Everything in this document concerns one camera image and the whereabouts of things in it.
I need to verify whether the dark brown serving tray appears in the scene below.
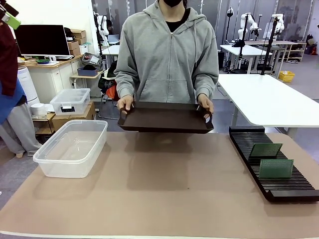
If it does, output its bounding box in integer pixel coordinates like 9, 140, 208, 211
117, 101, 214, 134

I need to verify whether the green PCB board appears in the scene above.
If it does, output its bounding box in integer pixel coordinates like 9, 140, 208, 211
259, 159, 294, 179
250, 143, 284, 158

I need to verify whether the person's right forearm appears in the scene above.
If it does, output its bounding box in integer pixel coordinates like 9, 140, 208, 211
114, 72, 137, 99

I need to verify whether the person's left forearm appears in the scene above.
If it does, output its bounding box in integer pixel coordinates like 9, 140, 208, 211
195, 71, 220, 100

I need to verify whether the person's right hand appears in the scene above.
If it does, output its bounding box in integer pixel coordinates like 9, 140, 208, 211
117, 96, 136, 112

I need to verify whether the person's left hand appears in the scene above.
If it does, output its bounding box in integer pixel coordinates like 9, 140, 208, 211
198, 96, 215, 115

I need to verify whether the black computer monitor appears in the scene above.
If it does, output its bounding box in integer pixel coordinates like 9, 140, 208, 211
14, 24, 71, 58

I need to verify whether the person in dark red jacket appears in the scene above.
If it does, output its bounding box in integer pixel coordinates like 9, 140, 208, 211
0, 21, 43, 159

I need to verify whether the white air purifier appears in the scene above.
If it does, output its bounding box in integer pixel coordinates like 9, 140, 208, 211
17, 66, 40, 107

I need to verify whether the white cabinet with wooden top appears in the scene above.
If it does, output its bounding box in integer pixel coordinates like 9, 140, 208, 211
18, 54, 84, 104

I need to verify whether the black tray of parts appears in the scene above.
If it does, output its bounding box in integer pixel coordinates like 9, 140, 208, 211
82, 52, 103, 67

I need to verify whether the dark blue bin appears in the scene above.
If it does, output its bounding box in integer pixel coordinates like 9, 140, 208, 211
77, 67, 98, 77

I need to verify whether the small wooden side table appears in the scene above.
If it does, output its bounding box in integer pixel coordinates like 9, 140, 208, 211
70, 71, 105, 90

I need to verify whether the white cylinder device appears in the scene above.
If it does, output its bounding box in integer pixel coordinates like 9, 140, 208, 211
30, 103, 47, 117

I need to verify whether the clear lidded storage box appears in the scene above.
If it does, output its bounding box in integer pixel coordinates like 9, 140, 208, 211
49, 88, 91, 116

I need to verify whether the chair piled with clothes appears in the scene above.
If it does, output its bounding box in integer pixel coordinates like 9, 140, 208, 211
98, 61, 120, 102

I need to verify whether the large brown cardboard box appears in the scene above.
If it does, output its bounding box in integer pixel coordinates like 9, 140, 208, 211
51, 101, 97, 131

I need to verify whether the clear plastic box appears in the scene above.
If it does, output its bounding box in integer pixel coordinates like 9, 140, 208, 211
33, 119, 109, 179

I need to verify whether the person in grey hoodie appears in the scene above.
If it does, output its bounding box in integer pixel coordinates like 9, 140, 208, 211
114, 0, 220, 105

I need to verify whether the black light stand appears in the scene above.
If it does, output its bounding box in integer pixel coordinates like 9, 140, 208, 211
225, 6, 235, 43

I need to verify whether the black tripod stand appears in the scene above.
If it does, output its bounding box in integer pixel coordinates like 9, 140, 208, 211
231, 13, 250, 75
256, 14, 280, 75

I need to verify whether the large white table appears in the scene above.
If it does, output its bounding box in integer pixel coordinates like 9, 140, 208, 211
217, 74, 319, 128

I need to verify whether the yellow plastic bin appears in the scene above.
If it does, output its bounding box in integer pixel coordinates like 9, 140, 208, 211
278, 71, 296, 83

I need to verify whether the wooden shelf table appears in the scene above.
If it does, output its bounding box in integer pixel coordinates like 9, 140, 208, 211
245, 40, 307, 63

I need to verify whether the black slotted PCB rack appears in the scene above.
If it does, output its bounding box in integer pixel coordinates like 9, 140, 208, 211
228, 126, 319, 203

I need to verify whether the small black frame shelf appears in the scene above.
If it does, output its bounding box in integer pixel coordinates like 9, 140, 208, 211
32, 112, 57, 142

